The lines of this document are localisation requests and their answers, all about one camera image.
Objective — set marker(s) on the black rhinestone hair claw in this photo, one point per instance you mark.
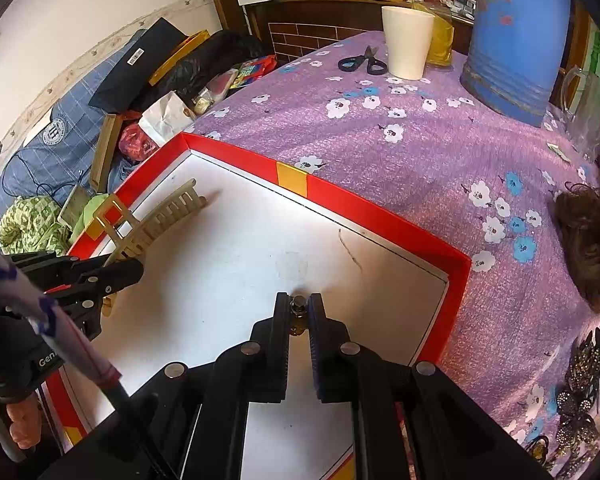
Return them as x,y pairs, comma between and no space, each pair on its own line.
580,375

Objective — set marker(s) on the colourful packet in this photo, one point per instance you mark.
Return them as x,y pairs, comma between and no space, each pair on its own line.
252,70

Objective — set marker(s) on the beige hair comb clip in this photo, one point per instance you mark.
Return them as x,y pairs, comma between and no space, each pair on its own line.
165,217

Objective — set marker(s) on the person's left hand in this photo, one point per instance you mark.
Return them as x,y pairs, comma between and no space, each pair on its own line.
26,427

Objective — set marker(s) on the black box with barcode label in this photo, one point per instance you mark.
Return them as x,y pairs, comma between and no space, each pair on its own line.
140,65

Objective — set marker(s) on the blue plaid cloth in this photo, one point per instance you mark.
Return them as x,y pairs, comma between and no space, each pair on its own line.
50,125

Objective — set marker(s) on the white cup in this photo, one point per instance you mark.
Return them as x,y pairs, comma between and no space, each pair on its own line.
407,45

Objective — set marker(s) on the black bag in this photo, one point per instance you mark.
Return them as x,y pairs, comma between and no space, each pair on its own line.
215,55

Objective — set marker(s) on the red box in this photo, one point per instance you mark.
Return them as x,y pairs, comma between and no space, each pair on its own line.
380,210

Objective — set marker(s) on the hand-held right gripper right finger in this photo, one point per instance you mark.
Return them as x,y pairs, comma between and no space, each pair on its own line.
316,355

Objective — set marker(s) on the clear plastic snack bag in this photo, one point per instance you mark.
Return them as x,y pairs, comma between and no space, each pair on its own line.
212,90

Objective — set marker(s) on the green patterned cloth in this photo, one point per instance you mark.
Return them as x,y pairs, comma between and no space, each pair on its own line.
30,225

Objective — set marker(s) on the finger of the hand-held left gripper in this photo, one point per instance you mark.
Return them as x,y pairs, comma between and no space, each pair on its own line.
87,310
125,271

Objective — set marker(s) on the yellow flat box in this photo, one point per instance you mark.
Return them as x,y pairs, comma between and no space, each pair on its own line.
180,55

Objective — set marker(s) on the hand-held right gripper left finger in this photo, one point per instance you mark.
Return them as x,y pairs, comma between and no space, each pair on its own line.
282,350

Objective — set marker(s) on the yellow jar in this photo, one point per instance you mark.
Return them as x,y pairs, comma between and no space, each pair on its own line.
440,40

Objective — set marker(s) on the wooden cabinet with brick pattern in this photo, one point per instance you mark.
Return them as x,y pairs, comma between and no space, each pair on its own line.
300,30

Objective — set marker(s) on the black scissors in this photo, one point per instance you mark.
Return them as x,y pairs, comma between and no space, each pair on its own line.
375,66

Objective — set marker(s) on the brown hair bun piece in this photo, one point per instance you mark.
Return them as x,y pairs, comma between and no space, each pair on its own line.
595,245

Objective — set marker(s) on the red plastic bag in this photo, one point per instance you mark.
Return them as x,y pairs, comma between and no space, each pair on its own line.
137,142

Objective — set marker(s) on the white paper bag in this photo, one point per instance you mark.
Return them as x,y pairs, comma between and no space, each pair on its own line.
165,115

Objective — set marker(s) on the small gold trinket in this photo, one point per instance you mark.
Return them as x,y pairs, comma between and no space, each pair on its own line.
297,325

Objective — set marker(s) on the wooden strip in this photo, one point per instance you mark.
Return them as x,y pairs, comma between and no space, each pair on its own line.
105,152

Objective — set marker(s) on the clear glass pitcher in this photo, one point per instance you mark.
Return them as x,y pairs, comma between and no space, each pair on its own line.
592,110

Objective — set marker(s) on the blue thermos jug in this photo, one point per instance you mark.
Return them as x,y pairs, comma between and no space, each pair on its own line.
515,45

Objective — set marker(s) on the purple floral tablecloth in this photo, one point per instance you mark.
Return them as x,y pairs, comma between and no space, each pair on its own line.
405,170

